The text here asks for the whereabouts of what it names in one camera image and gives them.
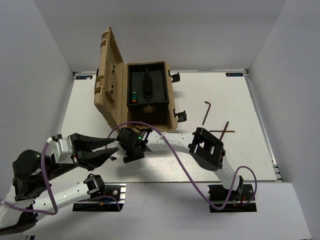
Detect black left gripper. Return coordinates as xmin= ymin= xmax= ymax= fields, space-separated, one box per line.
xmin=42 ymin=130 xmax=120 ymax=180

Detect green screwdriver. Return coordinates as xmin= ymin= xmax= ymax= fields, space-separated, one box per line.
xmin=131 ymin=89 xmax=138 ymax=104

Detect tan plastic toolbox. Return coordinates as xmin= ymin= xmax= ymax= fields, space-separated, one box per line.
xmin=94 ymin=27 xmax=178 ymax=132

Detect black toolbox tray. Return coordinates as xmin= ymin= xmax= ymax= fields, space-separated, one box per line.
xmin=127 ymin=62 xmax=169 ymax=108

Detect brown hex key long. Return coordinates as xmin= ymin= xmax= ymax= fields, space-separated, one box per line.
xmin=219 ymin=121 xmax=229 ymax=141

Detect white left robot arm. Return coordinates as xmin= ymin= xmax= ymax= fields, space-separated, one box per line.
xmin=0 ymin=133 xmax=119 ymax=236

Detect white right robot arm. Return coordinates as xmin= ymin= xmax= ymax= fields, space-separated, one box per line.
xmin=116 ymin=127 xmax=244 ymax=201

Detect black toolbox latch front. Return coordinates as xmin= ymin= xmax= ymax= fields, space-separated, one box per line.
xmin=174 ymin=110 xmax=187 ymax=123

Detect black toolbox latch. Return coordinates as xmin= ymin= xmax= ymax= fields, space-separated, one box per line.
xmin=169 ymin=72 xmax=181 ymax=83
xmin=174 ymin=110 xmax=187 ymax=123

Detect blue label left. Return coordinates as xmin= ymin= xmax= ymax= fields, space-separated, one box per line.
xmin=75 ymin=75 xmax=93 ymax=80

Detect blue label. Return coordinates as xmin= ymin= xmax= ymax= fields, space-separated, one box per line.
xmin=225 ymin=72 xmax=244 ymax=77
xmin=75 ymin=75 xmax=93 ymax=80

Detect brown hex key horizontal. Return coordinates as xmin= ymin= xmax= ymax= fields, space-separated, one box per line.
xmin=209 ymin=130 xmax=236 ymax=133

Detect black toolbox latch rear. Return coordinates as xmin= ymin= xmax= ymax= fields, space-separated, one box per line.
xmin=169 ymin=72 xmax=181 ymax=83

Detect brown hex key upper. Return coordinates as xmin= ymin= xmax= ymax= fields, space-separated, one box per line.
xmin=202 ymin=101 xmax=212 ymax=126

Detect blue label right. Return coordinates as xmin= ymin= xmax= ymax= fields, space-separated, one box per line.
xmin=225 ymin=72 xmax=244 ymax=77

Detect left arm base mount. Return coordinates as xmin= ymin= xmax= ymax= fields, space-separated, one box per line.
xmin=72 ymin=174 xmax=127 ymax=212

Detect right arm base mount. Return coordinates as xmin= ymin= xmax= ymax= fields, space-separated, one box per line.
xmin=207 ymin=184 xmax=257 ymax=213

